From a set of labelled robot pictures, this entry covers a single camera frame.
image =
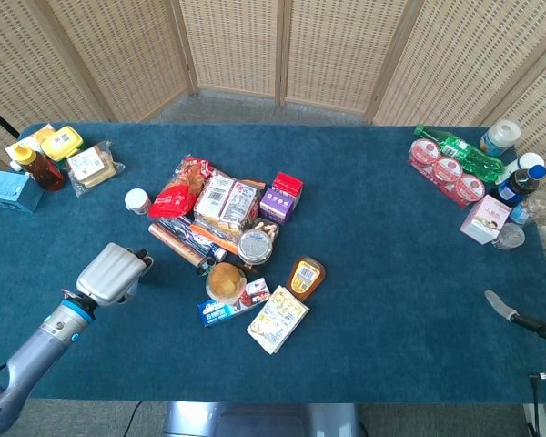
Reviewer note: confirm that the red snack bag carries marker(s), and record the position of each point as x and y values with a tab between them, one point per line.
175	193

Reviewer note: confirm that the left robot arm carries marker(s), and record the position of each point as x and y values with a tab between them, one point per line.
41	346

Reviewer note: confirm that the purple drink carton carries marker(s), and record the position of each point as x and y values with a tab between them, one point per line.
277	205

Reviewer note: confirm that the gold lidded jar of nuts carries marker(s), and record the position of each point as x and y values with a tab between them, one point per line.
255	248

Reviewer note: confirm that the dark drink bottle blue cap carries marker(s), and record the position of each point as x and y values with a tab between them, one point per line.
521	184

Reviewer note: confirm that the white capped bottle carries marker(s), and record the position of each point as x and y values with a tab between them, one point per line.
525	161

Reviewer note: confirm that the bagged sponge cake with label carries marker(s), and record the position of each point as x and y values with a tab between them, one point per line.
91	168

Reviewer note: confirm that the dark syrup bottle yellow cap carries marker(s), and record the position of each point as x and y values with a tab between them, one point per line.
43	170

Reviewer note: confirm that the orange flat packet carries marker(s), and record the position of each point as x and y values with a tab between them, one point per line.
214	239

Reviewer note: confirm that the clear plastic bottle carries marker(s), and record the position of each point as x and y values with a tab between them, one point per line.
534	207

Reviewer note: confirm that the green plastic bottle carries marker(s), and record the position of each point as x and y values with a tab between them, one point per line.
468	155

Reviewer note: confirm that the honey squeeze bottle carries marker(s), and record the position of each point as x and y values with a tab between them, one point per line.
306	275

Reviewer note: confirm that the blue table cloth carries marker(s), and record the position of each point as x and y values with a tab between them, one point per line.
382	296

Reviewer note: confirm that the yellow fruit jelly cup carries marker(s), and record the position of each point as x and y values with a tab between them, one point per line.
225	282

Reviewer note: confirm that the brown wrapped roll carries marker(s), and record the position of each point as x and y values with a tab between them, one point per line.
173	246

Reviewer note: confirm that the clear plastic cup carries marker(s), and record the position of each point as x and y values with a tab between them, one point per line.
509	236

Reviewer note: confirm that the pink and white box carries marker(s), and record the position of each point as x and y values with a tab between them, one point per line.
484	220

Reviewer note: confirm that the woven folding screen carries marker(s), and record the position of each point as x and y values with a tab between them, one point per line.
236	45

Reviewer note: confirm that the dark purple striped package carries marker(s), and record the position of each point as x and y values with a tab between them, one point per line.
189	236

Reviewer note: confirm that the blue toothpaste box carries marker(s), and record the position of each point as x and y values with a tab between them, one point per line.
223	314

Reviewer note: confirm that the clear bag of biscuits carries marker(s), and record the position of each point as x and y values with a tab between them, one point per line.
227	200

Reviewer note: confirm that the red three-cup pack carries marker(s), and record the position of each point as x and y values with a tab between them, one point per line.
446	170

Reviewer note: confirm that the yellow and white flat packet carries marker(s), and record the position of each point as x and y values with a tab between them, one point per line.
34	136

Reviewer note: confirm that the light blue box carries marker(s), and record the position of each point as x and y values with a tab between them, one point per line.
11	191

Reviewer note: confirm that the red drink carton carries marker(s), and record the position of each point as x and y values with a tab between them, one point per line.
287	182

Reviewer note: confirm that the white bottle with blue label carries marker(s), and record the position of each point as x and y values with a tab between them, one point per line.
500	136

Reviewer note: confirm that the small white plastic jar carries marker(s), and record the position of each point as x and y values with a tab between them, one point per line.
137	200

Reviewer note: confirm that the yellow and white bread packet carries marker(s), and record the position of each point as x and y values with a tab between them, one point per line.
277	321

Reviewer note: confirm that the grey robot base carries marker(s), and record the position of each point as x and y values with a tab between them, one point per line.
259	421

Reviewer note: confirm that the yellow lidded food container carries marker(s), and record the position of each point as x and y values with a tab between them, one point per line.
62	142

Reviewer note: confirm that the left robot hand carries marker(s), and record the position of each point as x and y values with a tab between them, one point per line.
107	273

